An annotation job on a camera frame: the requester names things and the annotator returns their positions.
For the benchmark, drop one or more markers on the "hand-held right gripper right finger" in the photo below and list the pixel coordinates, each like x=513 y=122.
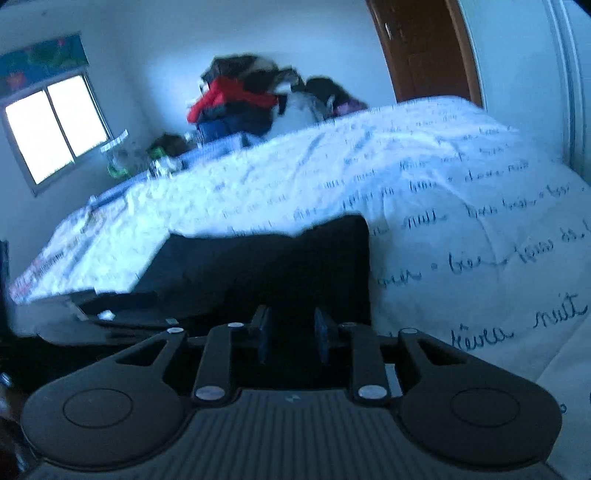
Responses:
x=322 y=334

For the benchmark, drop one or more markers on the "window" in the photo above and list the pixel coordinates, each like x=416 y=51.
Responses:
x=55 y=129

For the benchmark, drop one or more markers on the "red jacket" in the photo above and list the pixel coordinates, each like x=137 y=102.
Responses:
x=221 y=94

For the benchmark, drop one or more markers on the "dark and green item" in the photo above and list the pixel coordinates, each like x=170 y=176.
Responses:
x=166 y=145

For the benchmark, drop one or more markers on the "white bag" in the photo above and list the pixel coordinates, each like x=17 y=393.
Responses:
x=298 y=113

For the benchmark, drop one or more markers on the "white door frame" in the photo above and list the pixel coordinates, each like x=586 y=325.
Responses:
x=570 y=83

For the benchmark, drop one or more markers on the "pile of dark clothes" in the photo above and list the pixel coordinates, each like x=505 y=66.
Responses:
x=240 y=115

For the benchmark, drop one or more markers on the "black garment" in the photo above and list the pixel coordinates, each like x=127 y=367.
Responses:
x=330 y=90

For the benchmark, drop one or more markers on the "bedside clutter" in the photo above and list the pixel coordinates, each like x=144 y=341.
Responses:
x=138 y=159

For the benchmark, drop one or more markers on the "black pants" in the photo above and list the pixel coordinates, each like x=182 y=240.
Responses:
x=277 y=267

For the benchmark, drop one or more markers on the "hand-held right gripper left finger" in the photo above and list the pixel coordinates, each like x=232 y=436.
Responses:
x=265 y=334

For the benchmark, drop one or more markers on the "purple cloth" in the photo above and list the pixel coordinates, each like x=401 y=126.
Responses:
x=351 y=108

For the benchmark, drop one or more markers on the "patterned printed cloth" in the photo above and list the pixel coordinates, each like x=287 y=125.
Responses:
x=69 y=249

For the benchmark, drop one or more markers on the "colourful window valance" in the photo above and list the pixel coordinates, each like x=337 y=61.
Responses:
x=41 y=64

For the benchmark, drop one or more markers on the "blue striped cloth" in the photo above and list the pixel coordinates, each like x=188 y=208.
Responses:
x=217 y=147

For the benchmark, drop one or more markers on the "brown wooden door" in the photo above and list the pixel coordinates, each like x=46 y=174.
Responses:
x=425 y=46

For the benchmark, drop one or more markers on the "white blanket with handwriting print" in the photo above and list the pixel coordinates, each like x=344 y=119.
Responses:
x=415 y=184

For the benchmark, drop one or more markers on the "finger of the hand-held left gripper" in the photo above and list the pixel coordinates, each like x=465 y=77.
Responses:
x=111 y=299
x=106 y=332

